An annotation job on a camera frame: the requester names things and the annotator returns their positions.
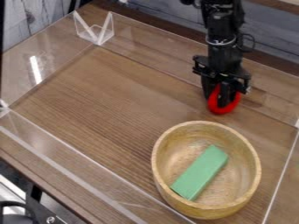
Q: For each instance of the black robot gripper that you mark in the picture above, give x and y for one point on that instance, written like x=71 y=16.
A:
x=221 y=67

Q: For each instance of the red plush radish toy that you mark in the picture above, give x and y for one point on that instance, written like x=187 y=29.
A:
x=213 y=102

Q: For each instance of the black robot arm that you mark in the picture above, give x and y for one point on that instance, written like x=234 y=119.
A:
x=223 y=18

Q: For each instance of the green rectangular block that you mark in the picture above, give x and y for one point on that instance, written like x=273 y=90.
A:
x=198 y=175

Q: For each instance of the oval wooden bowl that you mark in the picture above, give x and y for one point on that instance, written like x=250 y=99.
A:
x=230 y=191

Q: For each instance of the clear acrylic enclosure walls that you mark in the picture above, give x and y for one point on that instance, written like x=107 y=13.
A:
x=87 y=107

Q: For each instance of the clear acrylic corner bracket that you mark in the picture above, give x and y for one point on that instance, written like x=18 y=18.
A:
x=98 y=34

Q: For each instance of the black metal table frame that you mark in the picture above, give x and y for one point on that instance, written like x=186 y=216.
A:
x=45 y=216

